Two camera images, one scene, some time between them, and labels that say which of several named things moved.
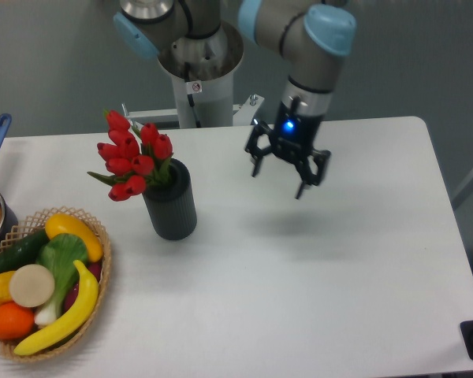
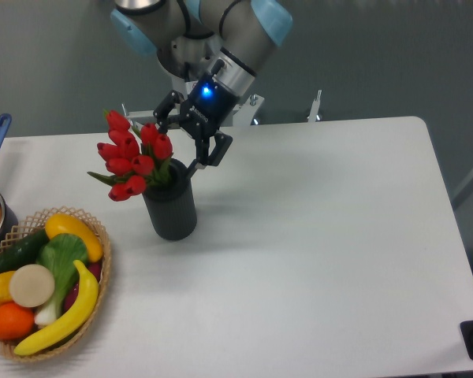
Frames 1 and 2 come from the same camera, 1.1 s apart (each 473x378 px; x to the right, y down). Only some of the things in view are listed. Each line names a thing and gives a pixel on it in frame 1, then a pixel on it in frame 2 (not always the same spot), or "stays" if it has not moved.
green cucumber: (16, 253) stays
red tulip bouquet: (134, 160) stays
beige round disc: (31, 286) stays
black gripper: (293, 136) -> (203, 113)
